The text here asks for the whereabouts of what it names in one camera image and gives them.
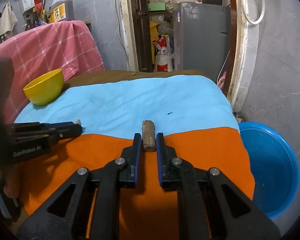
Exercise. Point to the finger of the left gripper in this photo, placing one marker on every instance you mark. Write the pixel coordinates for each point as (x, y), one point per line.
(56, 134)
(38, 125)

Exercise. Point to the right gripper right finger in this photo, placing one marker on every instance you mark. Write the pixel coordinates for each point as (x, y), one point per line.
(210, 205)

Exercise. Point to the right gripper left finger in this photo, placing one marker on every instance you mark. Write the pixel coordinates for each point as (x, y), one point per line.
(88, 201)

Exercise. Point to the brown cylindrical scrap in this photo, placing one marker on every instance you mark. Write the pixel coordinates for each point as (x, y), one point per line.
(148, 136)

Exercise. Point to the yellow plastic bowl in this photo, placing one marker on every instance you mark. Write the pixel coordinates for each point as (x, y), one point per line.
(45, 88)

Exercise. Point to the blue plastic basin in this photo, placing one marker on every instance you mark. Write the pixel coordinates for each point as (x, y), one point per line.
(274, 166)

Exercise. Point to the pink plaid cloth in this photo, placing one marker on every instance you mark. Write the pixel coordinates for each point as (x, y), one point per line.
(67, 45)

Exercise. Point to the striped blue orange brown cloth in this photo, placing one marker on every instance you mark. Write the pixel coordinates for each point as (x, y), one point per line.
(190, 110)

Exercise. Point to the dark sauce bottles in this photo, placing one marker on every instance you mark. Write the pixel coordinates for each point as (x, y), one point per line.
(30, 24)

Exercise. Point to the white hanging towel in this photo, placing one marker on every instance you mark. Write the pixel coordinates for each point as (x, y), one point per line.
(7, 21)

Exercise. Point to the large oil jug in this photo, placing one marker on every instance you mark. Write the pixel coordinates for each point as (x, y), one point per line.
(61, 10)

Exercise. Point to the red white sack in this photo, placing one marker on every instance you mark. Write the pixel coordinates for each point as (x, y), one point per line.
(163, 58)

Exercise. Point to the dark wooden door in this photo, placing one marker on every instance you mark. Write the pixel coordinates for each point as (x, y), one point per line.
(142, 35)

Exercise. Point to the green box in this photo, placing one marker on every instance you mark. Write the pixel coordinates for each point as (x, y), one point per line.
(156, 6)

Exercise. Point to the grey refrigerator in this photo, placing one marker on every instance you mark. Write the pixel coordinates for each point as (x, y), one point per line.
(201, 37)

